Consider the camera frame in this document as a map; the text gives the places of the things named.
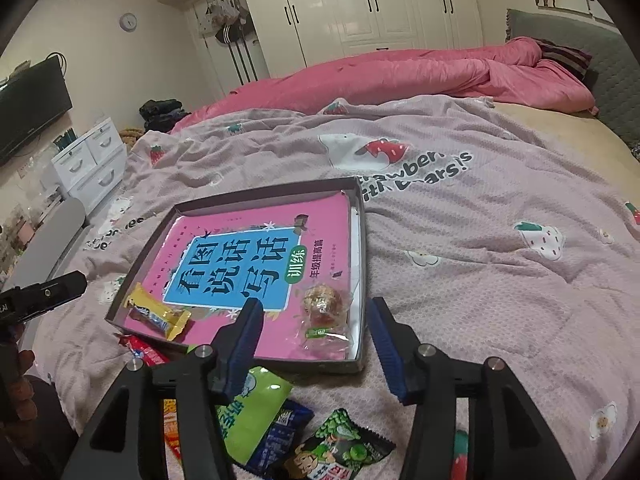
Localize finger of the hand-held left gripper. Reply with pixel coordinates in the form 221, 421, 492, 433
30, 270, 89, 315

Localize clear wrapped round pastry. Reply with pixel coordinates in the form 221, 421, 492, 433
300, 282, 353, 356

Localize white drawer unit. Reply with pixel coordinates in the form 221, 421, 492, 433
51, 117, 128, 213

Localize grey padded headboard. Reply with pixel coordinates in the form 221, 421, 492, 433
505, 8, 640, 151

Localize pink strawberry printed blanket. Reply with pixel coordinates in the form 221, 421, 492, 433
35, 95, 640, 480

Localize yellow candy bar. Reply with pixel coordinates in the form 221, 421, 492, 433
124, 282, 192, 342

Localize hanging bags and caps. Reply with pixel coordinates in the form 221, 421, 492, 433
197, 0, 256, 43

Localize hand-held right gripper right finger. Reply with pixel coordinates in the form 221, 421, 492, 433
369, 296, 576, 480

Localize white wardrobe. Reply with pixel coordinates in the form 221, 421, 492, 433
235, 0, 483, 83

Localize pink and blue book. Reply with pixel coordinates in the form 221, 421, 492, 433
142, 195, 351, 361

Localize light green snack packet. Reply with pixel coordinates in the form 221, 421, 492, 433
217, 365, 293, 466

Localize pile of dark clothes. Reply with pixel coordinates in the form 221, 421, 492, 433
139, 99, 191, 133

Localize black wall television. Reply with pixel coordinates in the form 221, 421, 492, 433
0, 55, 73, 166

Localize pink duvet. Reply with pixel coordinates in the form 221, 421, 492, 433
170, 36, 598, 133

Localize dark blue snack packet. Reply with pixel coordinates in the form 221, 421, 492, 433
245, 399, 315, 478

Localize shallow grey cardboard box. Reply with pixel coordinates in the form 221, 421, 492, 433
105, 176, 369, 374

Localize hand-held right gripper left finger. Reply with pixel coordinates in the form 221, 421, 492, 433
60, 297, 265, 480

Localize orange red snack packet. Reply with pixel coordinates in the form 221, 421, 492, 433
162, 400, 183, 461

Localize green pea snack packet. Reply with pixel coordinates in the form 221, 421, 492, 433
272, 408, 396, 480

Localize dark striped pillow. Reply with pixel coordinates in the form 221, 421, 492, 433
537, 39, 593, 81

